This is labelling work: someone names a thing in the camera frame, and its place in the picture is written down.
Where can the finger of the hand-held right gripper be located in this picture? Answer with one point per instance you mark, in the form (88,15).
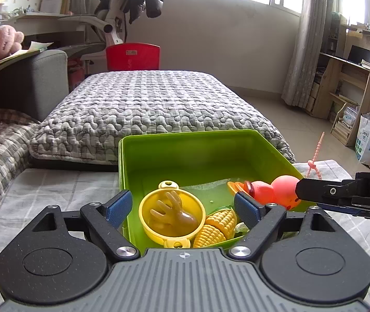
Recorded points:
(344,208)
(321,190)

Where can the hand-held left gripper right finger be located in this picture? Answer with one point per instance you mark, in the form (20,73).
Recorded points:
(246,206)

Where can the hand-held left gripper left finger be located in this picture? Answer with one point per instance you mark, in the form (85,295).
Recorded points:
(120,206)

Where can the orange toy cup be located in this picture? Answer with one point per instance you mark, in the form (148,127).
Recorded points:
(237,187)

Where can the pink beaded toy stick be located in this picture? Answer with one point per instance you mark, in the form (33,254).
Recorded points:
(312,165)

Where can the pink animal toy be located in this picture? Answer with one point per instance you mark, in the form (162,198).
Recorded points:
(282,188)

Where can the toy corn cob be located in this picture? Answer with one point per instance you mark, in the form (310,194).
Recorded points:
(211,235)

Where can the yellow toy pot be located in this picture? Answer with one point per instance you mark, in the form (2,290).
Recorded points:
(157,237)

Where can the tan hand-shaped toy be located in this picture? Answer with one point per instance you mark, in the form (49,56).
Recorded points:
(185,219)

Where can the green plastic box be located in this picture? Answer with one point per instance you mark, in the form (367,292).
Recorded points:
(185,156)

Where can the light green toy piece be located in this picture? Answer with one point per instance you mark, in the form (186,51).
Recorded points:
(241,228)

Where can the grey grid sheet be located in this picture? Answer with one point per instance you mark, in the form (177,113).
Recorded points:
(58,188)

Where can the grey quilted cushion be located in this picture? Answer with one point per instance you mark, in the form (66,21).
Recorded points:
(155,104)

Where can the wooden shelf desk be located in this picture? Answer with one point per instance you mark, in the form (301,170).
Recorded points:
(334,71)

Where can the black laptop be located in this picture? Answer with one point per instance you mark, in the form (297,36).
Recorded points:
(360,55)

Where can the grey sofa armrest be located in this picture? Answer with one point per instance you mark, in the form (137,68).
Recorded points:
(42,84)

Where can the red plastic chair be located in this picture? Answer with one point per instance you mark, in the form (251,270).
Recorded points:
(133,58)

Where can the grey curtain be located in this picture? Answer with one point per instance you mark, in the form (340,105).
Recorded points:
(311,39)

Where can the white office chair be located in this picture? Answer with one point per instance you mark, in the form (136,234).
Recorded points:
(110,29)

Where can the open book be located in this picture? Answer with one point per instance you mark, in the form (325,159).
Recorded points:
(16,59)

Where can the pink plush toy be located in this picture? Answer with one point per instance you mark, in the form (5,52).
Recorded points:
(3,42)

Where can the white desk with shelves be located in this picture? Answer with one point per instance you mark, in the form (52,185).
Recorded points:
(42,18)

